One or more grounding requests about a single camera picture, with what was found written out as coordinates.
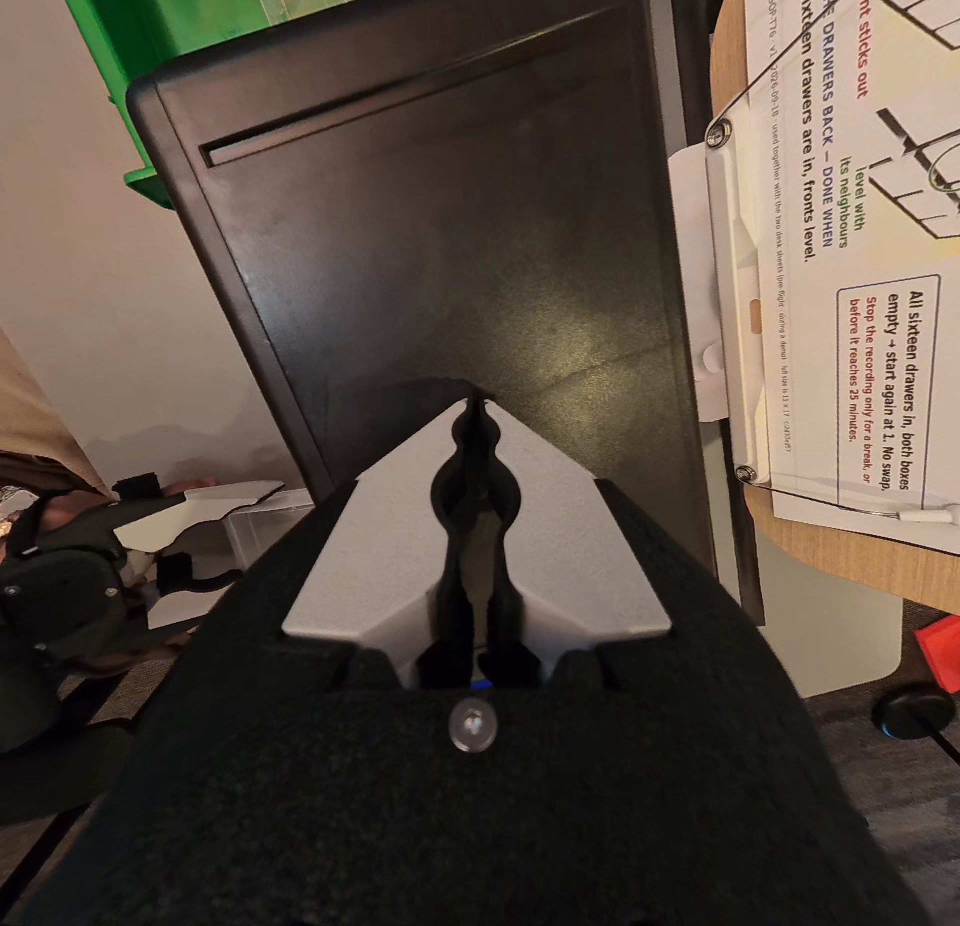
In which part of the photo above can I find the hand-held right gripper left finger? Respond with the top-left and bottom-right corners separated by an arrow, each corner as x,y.
281,399 -> 475,689

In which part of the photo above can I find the person's left hand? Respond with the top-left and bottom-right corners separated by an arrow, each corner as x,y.
33,478 -> 219,524

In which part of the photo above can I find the green plastic bin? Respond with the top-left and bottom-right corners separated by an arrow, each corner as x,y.
48,0 -> 423,212

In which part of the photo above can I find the printed instruction sheet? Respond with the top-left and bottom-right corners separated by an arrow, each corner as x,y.
742,0 -> 960,557

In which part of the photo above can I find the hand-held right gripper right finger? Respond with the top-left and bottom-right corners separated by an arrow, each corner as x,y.
482,399 -> 673,683

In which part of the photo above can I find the thin metal wire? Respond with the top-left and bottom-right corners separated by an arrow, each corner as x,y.
735,467 -> 960,524
708,0 -> 890,147

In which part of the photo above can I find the round wooden side table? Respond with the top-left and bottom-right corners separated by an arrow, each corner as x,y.
708,0 -> 960,617

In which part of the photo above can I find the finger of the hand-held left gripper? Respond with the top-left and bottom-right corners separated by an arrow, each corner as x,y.
146,554 -> 246,632
112,481 -> 285,554

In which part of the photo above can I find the black drawer cabinet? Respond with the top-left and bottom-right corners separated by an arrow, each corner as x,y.
126,0 -> 723,591

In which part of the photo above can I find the black round floor disc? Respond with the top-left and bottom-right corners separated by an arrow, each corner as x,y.
871,682 -> 958,744

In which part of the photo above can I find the red plastic object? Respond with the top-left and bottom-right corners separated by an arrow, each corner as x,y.
915,615 -> 960,694

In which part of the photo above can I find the white sheet holder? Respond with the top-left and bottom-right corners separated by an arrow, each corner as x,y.
666,142 -> 775,486

